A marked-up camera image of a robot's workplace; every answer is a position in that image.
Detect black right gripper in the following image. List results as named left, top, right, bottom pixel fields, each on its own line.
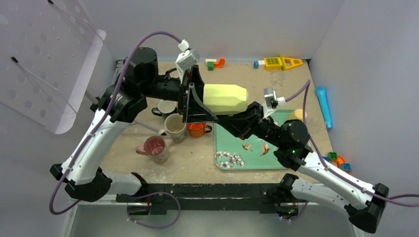
left=215, top=102, right=284, bottom=149

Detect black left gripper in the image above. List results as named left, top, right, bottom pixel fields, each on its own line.
left=140, top=64, right=218, bottom=122

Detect orange mug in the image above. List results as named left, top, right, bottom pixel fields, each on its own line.
left=187, top=122, right=212, bottom=138

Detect cream floral mug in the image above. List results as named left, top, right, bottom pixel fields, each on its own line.
left=158, top=114, right=188, bottom=144

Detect pale green faceted mug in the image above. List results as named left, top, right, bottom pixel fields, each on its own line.
left=203, top=84, right=248, bottom=116

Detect dark green mug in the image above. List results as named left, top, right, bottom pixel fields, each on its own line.
left=151, top=100, right=177, bottom=120

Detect pink ghost mug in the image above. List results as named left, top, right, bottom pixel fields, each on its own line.
left=135, top=136, right=170, bottom=164

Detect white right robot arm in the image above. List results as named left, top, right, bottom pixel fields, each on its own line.
left=216, top=102, right=389, bottom=234

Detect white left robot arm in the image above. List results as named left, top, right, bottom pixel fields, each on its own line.
left=50, top=47, right=218, bottom=202

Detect yellow mug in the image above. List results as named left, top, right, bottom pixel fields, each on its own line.
left=287, top=109, right=307, bottom=121

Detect green floral serving tray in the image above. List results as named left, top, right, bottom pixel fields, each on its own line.
left=213, top=124, right=284, bottom=170

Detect orange green toy blocks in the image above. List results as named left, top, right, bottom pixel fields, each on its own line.
left=205, top=57, right=226, bottom=71

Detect blue white toy block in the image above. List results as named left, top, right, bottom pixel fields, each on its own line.
left=253, top=60, right=265, bottom=69

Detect yellow toy phone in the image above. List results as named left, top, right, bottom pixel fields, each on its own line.
left=264, top=55, right=303, bottom=71

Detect blue toy microphone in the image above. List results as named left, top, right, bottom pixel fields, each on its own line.
left=316, top=86, right=333, bottom=129

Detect colourful toy blocks pile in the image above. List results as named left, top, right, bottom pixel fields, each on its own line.
left=323, top=152, right=352, bottom=173

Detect white perforated panel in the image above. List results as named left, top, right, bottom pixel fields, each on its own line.
left=0, top=0, right=106, bottom=134

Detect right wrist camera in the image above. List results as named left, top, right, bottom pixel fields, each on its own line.
left=262, top=87, right=286, bottom=119

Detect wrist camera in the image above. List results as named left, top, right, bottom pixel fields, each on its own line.
left=175, top=39, right=200, bottom=80
left=262, top=87, right=286, bottom=119

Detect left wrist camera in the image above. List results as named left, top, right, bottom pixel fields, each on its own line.
left=175, top=39, right=200, bottom=80

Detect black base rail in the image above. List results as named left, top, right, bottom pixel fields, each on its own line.
left=116, top=183, right=305, bottom=218

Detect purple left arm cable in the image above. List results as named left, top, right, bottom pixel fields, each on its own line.
left=49, top=31, right=184, bottom=229

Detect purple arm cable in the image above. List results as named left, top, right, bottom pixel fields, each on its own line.
left=49, top=31, right=184, bottom=229
left=285, top=79, right=419, bottom=208

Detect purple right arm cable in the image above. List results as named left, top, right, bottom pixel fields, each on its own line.
left=285, top=79, right=419, bottom=208

